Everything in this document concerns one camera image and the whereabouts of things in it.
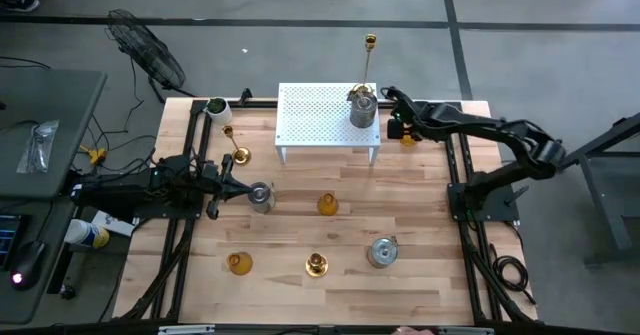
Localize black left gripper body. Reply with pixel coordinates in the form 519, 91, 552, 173
199, 153, 236, 220

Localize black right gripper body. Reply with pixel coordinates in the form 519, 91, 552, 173
387, 99, 429, 141

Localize candle tin pale green label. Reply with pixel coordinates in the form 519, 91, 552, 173
247, 181, 277, 215

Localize medium gold candlestick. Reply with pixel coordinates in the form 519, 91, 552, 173
221, 124, 253, 166

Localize silver candle tin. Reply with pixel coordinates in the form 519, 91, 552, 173
348, 90, 379, 130

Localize tall gold candlestick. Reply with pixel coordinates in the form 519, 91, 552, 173
349, 33, 378, 96

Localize short gold candlestick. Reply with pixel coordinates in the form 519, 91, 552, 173
305, 252, 330, 279

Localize candle tin orange label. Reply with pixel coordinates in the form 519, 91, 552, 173
366, 235, 400, 270

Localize white pot with green plant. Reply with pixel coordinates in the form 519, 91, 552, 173
205, 96, 234, 126

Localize white perforated shelf riser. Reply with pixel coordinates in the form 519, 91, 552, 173
274, 81, 382, 166

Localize white paper sheet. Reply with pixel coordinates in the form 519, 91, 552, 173
92, 209, 136, 238

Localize yellow power plug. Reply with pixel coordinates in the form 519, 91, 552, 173
79, 144, 109, 166

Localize white bottle yellow label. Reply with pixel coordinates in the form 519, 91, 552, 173
63, 218, 111, 250

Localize black floor fan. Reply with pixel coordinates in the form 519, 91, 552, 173
103, 8, 197, 104

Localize clear plastic bag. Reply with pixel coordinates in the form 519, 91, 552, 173
16, 119, 60, 175

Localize grey desk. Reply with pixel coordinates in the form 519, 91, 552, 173
0, 67, 109, 200
0, 194, 82, 326

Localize black computer mouse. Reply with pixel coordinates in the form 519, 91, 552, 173
8, 239, 47, 292

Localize laptop screen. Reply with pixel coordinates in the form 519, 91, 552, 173
0, 213, 24, 271

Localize person's shoe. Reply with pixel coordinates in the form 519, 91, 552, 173
0, 0, 41, 14

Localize black aluminium rig frame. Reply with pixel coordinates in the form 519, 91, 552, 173
113, 97, 536, 326

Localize silver bracket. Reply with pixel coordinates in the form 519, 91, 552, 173
157, 324, 216, 335
437, 326, 496, 335

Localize black coiled cable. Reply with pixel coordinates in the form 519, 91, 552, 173
488, 242, 537, 306

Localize grey metal table frame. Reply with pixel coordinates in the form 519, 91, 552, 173
552, 109, 640, 269

